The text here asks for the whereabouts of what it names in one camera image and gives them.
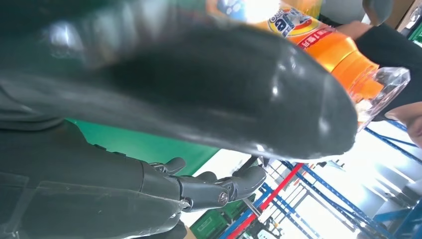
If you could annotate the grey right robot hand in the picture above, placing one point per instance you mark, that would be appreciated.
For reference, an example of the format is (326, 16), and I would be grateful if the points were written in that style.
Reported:
(197, 92)

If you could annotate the green plastic crate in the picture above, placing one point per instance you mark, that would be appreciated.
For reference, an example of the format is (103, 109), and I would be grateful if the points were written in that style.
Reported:
(211, 224)

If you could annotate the blue metal rack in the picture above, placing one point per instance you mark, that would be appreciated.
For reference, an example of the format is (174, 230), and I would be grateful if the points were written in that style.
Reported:
(329, 194)
(392, 142)

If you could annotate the person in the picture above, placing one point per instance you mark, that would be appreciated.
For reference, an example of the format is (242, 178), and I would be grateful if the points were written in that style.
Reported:
(389, 49)

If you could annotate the brown cardboard box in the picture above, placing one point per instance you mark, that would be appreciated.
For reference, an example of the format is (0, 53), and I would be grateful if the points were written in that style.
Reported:
(399, 11)

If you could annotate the red metal post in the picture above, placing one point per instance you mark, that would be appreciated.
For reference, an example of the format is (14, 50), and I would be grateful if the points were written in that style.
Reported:
(270, 199)

